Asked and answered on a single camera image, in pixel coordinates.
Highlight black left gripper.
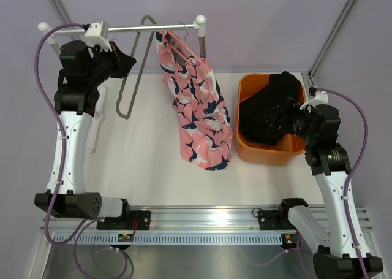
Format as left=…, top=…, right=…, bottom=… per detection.
left=85, top=41, right=135, bottom=86

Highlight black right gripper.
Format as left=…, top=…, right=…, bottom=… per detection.
left=263, top=97, right=317, bottom=145

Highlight black shorts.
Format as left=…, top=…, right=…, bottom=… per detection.
left=239, top=71, right=302, bottom=146

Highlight grey metal hanger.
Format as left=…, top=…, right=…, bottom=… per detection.
left=115, top=14, right=157, bottom=120

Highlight pink shark print shorts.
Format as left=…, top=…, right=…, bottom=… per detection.
left=155, top=31, right=233, bottom=172

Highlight pink hanger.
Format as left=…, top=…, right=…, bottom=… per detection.
left=165, top=30, right=200, bottom=65

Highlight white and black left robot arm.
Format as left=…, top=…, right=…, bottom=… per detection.
left=34, top=40, right=136, bottom=229

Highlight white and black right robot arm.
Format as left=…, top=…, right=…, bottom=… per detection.
left=265, top=97, right=383, bottom=278

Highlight orange plastic basket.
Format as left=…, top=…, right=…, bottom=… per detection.
left=235, top=73, right=305, bottom=166

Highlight silver clothes rack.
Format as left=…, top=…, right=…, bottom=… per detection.
left=37, top=14, right=206, bottom=154

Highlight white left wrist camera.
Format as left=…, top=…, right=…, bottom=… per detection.
left=85, top=20, right=112, bottom=52

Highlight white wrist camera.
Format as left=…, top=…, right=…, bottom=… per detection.
left=300, top=86, right=328, bottom=110
left=85, top=20, right=112, bottom=52

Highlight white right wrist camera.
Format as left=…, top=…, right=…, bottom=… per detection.
left=300, top=86, right=328, bottom=110

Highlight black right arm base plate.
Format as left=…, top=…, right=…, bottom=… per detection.
left=257, top=210, right=295, bottom=231

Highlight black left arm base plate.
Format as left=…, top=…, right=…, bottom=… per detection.
left=96, top=210, right=151, bottom=231

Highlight aluminium front rail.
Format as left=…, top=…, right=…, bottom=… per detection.
left=39, top=206, right=373, bottom=232

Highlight white slotted cable duct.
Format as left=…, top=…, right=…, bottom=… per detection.
left=70, top=232, right=282, bottom=245

